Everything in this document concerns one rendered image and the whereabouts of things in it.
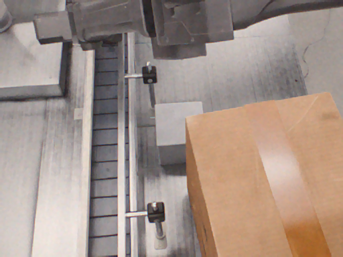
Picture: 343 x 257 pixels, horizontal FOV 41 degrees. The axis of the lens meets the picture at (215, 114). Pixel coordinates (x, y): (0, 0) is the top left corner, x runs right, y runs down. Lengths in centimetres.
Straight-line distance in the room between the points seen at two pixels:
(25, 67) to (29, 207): 33
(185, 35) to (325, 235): 36
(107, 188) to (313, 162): 42
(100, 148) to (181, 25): 59
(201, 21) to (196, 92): 71
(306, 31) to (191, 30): 204
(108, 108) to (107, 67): 12
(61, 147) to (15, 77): 20
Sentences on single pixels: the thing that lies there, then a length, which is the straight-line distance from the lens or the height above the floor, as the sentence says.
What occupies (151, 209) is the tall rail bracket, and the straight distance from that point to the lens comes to 79.
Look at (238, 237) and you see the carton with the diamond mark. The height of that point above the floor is 112.
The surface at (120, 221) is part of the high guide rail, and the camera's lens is 80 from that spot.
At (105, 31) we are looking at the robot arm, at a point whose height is 125.
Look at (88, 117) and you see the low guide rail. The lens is 96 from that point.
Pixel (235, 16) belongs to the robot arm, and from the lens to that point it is 38.
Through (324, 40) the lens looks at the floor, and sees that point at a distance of 240.
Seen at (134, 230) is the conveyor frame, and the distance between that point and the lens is 88.
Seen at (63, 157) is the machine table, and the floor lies 83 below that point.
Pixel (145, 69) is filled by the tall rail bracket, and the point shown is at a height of 97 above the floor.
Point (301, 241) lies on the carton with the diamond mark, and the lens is 63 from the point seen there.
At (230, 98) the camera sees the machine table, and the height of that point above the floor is 83.
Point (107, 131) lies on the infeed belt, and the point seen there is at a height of 88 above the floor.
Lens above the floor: 171
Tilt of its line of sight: 57 degrees down
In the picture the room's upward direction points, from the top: 5 degrees clockwise
